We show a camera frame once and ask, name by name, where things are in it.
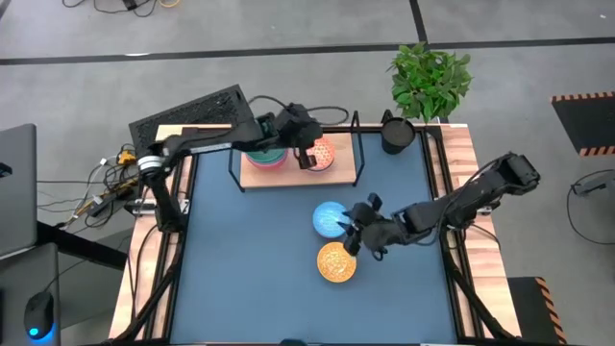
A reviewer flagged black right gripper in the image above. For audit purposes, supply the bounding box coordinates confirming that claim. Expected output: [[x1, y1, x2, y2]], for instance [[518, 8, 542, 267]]
[[337, 201, 409, 260]]

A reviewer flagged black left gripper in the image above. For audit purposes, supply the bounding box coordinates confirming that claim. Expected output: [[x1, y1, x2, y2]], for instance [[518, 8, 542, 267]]
[[274, 102, 325, 171]]

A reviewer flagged light blue star-patterned bowl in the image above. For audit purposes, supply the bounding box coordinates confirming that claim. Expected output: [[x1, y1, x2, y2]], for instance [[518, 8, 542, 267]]
[[307, 136, 336, 172]]

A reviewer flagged dark blue diamond-patterned bowl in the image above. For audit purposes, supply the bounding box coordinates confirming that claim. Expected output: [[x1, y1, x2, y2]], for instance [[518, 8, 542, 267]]
[[311, 200, 351, 240]]

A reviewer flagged orange patterned plate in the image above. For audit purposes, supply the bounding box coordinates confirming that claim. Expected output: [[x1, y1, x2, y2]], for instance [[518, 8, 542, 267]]
[[316, 240, 358, 284]]

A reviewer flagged plain teal green bowl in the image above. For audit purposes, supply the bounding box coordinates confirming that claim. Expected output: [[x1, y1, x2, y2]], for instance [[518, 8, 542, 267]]
[[245, 146, 289, 165]]

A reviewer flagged plain pink bowl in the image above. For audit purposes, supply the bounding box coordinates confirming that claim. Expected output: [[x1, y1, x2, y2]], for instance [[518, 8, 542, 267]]
[[246, 161, 289, 171]]

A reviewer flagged black plant pot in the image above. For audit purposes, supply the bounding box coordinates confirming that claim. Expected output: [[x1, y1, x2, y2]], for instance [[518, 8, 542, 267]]
[[380, 116, 417, 156]]

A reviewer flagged wooden table side board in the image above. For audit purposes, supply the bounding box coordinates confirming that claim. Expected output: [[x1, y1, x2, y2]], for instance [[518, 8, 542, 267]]
[[108, 123, 193, 340], [439, 123, 524, 338]]

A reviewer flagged green leafy plant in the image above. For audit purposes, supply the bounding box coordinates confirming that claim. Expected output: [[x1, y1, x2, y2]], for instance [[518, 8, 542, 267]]
[[386, 41, 475, 124]]

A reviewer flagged black power strip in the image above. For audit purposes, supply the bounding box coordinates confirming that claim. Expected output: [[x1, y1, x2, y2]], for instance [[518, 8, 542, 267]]
[[87, 187, 138, 218]]

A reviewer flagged black orange-striped floor mat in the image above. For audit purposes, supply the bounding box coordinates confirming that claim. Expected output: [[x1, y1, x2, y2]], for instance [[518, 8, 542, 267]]
[[506, 276, 569, 346], [550, 90, 615, 158]]

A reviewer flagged grey laptop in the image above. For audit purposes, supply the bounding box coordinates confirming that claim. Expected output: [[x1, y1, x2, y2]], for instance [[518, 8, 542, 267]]
[[0, 123, 39, 259]]

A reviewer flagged grey side desk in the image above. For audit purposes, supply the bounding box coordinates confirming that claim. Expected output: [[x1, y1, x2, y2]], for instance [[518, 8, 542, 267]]
[[0, 241, 62, 346]]

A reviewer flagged black computer mouse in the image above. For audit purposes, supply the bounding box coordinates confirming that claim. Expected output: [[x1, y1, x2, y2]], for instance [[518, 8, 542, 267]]
[[23, 289, 56, 341]]

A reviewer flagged wooden shelf with black frame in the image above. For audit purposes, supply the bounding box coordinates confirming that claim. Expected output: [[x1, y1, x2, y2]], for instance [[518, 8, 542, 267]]
[[227, 110, 367, 194]]

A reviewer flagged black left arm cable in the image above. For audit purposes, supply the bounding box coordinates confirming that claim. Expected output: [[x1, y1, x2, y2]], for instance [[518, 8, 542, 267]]
[[247, 94, 351, 127]]

